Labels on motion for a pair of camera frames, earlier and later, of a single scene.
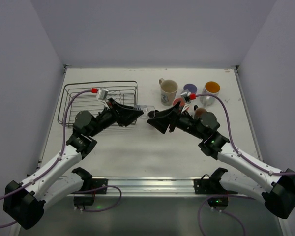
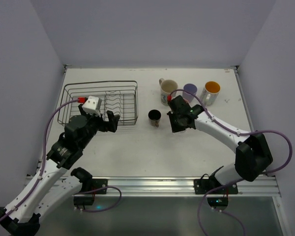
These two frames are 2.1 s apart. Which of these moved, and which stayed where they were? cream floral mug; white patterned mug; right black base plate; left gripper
Moved: left gripper
Stayed: white patterned mug; right black base plate; cream floral mug
